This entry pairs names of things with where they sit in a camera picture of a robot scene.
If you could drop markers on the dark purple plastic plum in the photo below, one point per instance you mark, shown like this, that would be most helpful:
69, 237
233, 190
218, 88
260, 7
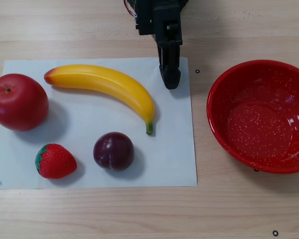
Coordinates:
113, 151

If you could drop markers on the white paper sheet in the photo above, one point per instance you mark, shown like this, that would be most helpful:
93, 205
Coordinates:
164, 149

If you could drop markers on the red plastic apple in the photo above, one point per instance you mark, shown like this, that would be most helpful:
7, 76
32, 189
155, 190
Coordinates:
17, 102

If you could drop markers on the red speckled enamel bowl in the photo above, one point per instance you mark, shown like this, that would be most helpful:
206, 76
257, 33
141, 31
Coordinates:
259, 129

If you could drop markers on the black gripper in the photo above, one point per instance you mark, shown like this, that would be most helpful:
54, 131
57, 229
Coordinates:
168, 37

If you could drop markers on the red plastic strawberry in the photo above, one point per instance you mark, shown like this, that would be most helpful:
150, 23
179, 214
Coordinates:
56, 161

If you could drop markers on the yellow plastic banana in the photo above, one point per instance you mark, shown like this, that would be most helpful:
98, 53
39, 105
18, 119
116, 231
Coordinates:
109, 82

